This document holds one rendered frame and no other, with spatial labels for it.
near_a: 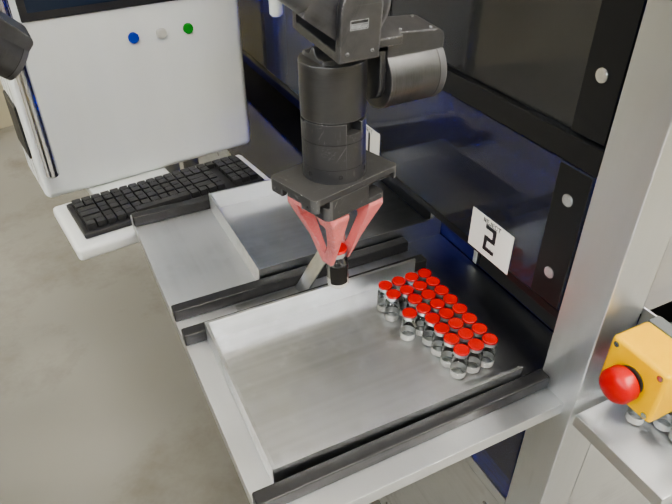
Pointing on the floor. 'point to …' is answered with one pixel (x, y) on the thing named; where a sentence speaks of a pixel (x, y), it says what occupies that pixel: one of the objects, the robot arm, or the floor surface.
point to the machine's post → (608, 262)
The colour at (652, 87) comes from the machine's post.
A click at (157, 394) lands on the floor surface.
